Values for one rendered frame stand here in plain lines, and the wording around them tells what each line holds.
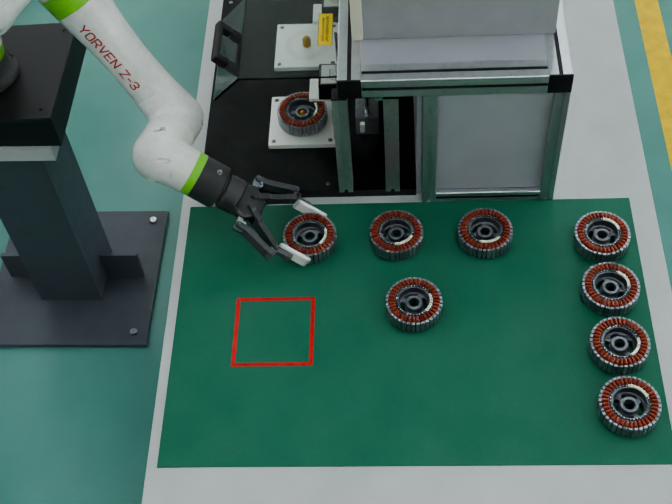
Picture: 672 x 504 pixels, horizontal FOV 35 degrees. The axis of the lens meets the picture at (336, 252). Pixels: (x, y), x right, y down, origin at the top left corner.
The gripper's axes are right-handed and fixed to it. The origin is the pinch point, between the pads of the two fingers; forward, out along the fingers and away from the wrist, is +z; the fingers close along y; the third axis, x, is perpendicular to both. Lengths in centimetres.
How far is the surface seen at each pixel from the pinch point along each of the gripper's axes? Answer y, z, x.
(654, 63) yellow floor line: -150, 98, -32
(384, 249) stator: 0.1, 13.7, 9.2
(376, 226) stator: -5.0, 10.9, 7.9
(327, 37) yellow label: -28.4, -16.8, 23.9
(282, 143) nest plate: -22.7, -11.5, -6.0
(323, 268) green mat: 5.5, 5.4, 0.4
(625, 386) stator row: 20, 57, 35
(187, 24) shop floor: -134, -41, -114
